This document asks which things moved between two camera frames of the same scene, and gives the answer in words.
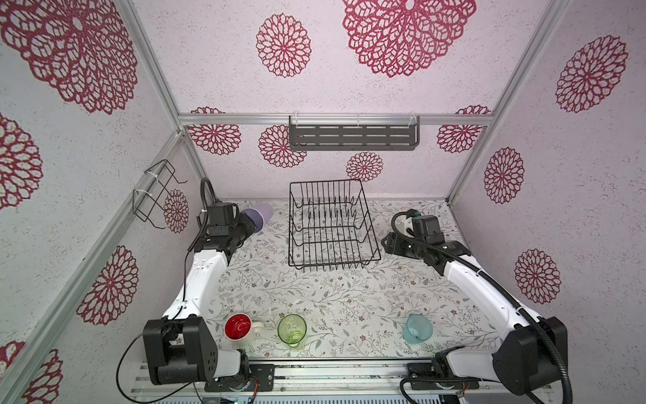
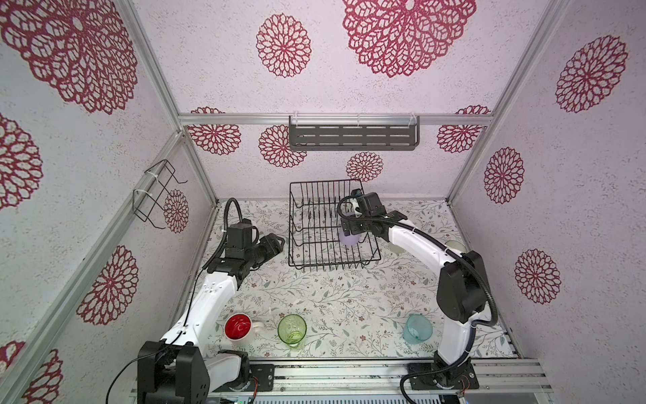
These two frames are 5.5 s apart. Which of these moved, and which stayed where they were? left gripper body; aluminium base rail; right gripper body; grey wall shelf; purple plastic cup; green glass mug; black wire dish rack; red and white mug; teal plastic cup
Moved: right gripper body; purple plastic cup; left gripper body
Stayed: grey wall shelf; aluminium base rail; red and white mug; black wire dish rack; green glass mug; teal plastic cup
